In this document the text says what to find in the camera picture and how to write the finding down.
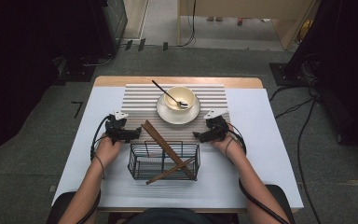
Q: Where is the cream ceramic bowl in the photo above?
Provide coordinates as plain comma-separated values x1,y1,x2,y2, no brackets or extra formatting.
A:
163,86,197,111

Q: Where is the dark cabinet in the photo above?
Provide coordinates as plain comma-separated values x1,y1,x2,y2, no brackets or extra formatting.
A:
101,0,129,57

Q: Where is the black hanging cable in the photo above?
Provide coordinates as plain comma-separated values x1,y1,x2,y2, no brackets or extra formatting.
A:
177,0,198,49

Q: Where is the wooden table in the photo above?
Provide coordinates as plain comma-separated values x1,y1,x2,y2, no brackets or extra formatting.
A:
93,76,299,215

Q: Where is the person's left hand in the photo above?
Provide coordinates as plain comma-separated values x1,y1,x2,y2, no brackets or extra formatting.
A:
94,133,124,171

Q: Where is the black curtain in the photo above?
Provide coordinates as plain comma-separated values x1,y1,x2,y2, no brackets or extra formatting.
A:
283,0,358,160
0,0,106,166

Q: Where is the yellow object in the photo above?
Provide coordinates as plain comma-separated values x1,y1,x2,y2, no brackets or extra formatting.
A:
297,19,313,43

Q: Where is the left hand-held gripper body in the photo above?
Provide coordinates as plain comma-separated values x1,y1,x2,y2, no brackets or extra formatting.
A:
104,109,131,146

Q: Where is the grey striped placemat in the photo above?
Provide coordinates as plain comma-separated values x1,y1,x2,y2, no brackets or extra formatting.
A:
120,83,232,145

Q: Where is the light wooden desk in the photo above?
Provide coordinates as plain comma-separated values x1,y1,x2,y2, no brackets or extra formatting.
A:
176,0,320,51

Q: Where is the white saucer plate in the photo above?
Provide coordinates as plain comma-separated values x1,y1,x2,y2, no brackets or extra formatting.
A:
156,92,201,125

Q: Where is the black handled metal spoon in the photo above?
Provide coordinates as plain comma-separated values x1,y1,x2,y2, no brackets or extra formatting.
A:
151,79,189,109

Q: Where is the left hand-held gripper black cable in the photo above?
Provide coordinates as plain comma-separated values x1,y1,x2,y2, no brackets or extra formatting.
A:
76,114,113,224

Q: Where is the grey wrist strap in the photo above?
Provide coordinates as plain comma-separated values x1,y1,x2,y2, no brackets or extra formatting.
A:
224,135,241,165
93,154,106,180

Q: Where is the long black floor cable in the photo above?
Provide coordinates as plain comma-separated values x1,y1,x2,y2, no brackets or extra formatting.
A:
296,99,323,224

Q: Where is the person's right hand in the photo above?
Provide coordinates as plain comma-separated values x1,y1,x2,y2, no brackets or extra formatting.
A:
210,125,246,164

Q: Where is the right hand-held gripper black cable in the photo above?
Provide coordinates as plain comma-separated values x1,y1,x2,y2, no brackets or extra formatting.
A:
227,122,291,224

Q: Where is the black wire basket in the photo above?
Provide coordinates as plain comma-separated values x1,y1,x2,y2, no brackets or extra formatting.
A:
127,140,201,181

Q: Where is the person's dark clothing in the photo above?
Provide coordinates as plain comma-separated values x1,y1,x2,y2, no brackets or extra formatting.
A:
108,207,241,224

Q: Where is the hand-held gripper black cable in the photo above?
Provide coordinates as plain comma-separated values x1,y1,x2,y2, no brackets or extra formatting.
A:
227,122,291,224
76,114,113,224

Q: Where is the white table cover sheet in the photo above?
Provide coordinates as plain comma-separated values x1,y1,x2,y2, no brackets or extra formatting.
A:
51,86,305,210

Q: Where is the black stand base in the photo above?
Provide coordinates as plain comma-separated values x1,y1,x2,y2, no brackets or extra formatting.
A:
54,55,97,85
268,62,310,88

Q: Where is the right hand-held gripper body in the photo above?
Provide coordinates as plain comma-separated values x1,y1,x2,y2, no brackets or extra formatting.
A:
203,108,231,143

